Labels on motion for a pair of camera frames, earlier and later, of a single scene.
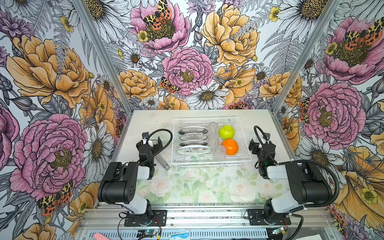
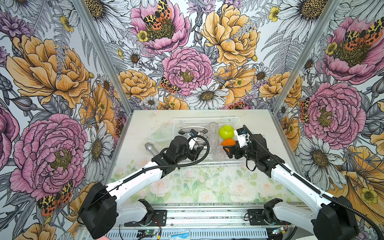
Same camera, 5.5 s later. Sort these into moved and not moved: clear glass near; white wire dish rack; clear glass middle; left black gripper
Moved: left black gripper
Not moved: clear glass middle; clear glass near; white wire dish rack
